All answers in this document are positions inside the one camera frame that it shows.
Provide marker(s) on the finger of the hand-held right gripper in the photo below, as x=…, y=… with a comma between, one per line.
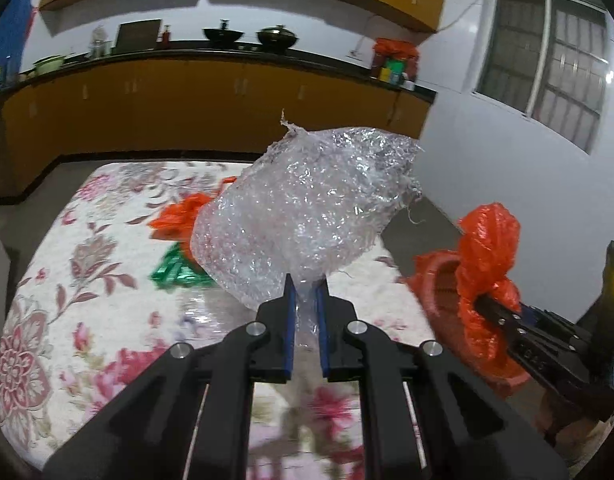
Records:
x=557, y=327
x=499, y=312

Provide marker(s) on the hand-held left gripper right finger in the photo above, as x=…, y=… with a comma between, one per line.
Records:
x=323, y=330

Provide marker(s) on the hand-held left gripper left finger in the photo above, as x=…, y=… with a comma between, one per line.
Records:
x=288, y=330

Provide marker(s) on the red plastic bag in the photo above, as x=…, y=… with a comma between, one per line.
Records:
x=487, y=240
x=179, y=217

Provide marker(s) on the white plastic bag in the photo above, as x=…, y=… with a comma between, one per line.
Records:
x=202, y=320

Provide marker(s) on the clear bubble wrap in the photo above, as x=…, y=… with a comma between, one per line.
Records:
x=307, y=210

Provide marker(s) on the green foil packet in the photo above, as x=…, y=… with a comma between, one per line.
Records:
x=177, y=270

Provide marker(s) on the floral cloth covered table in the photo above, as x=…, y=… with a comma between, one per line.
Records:
x=87, y=310

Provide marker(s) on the wooden lower cabinets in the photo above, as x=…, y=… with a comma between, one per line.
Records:
x=187, y=110

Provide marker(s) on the yellow container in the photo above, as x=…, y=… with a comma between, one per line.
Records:
x=384, y=74

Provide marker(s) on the green container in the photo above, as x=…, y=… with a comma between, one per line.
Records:
x=394, y=71

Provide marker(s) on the barred window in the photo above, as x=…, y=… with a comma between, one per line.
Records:
x=547, y=50

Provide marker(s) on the black kitchen countertop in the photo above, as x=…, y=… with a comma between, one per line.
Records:
x=312, y=62

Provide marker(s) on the red bag over canisters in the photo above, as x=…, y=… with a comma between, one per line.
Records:
x=397, y=49

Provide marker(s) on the black wok with lid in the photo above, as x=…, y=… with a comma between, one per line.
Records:
x=278, y=36

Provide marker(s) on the small black wok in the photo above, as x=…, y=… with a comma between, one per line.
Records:
x=223, y=34

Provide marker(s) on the red bottle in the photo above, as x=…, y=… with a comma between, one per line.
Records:
x=165, y=37

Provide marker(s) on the brown cutting board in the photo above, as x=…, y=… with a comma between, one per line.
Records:
x=137, y=35

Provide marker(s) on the glass jar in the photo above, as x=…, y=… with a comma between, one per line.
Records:
x=100, y=45

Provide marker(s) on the green pot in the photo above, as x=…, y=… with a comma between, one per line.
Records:
x=49, y=64

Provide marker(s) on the blue cloth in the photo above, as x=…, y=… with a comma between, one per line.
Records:
x=12, y=25

